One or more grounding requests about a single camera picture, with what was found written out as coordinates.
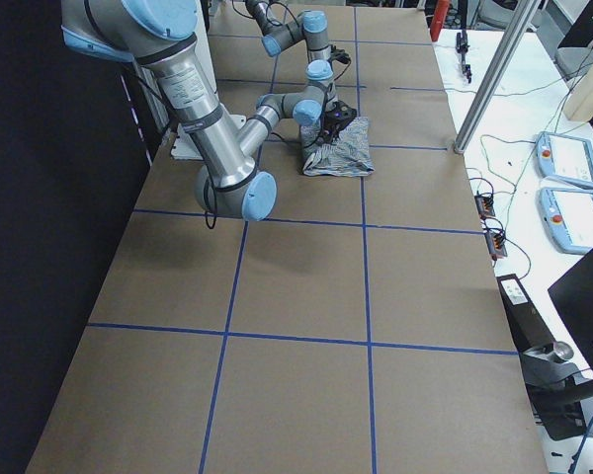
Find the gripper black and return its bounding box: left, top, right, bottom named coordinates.
left=320, top=102, right=340, bottom=144

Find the striped polo shirt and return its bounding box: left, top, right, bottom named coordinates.
left=299, top=117, right=375, bottom=177

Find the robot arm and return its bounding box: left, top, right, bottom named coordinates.
left=61, top=0, right=338, bottom=221
left=244, top=1, right=332, bottom=62

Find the black clamp tool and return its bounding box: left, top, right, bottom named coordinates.
left=456, top=0, right=472, bottom=84

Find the red cylinder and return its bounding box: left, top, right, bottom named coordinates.
left=429, top=0, right=450, bottom=42

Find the upper orange connector box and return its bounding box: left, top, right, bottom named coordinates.
left=474, top=194, right=496, bottom=220

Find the orange connector box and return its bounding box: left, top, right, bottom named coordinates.
left=484, top=228, right=508, bottom=262
left=474, top=194, right=496, bottom=220

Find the lower orange connector box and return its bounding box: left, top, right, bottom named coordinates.
left=484, top=228, right=508, bottom=262

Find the upper teach pendant tablet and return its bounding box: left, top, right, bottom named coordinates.
left=535, top=131, right=593, bottom=190

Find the teach pendant tablet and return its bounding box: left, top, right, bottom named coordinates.
left=535, top=131, right=593, bottom=190
left=538, top=188, right=593, bottom=255

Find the lower teach pendant tablet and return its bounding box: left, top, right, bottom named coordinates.
left=538, top=188, right=593, bottom=255

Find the black device with label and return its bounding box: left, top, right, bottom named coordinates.
left=497, top=274, right=555, bottom=353

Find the black monitor on stand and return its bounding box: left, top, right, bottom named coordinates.
left=520, top=249, right=593, bottom=440

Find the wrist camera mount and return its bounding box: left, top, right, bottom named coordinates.
left=328, top=44, right=352, bottom=65
left=332, top=101, right=357, bottom=132

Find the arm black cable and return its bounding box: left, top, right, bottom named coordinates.
left=123, top=63, right=288, bottom=229

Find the black table cable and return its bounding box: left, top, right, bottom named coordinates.
left=466, top=73, right=593, bottom=277

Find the aluminium frame post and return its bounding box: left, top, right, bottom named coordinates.
left=454, top=0, right=540, bottom=154

